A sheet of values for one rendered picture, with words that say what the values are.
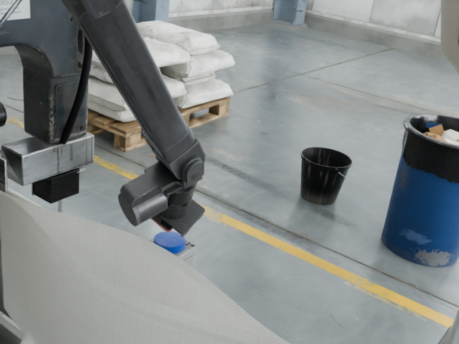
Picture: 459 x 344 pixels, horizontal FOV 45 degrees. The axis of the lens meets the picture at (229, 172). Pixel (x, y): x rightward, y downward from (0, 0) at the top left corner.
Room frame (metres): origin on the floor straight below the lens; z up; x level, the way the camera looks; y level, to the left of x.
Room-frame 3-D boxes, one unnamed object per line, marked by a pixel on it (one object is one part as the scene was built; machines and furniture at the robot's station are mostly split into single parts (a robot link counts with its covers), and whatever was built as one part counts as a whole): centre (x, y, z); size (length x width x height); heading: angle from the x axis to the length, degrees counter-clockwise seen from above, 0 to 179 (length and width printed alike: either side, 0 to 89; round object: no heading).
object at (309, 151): (3.01, -0.54, 0.13); 0.30 x 0.30 x 0.26
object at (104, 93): (3.63, 0.70, 0.32); 0.66 x 0.43 x 0.15; 150
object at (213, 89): (4.16, 0.39, 0.20); 0.67 x 0.43 x 0.15; 148
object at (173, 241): (0.93, 0.10, 0.84); 0.06 x 0.06 x 0.02
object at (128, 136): (4.00, 0.73, 0.07); 1.20 x 0.82 x 0.14; 150
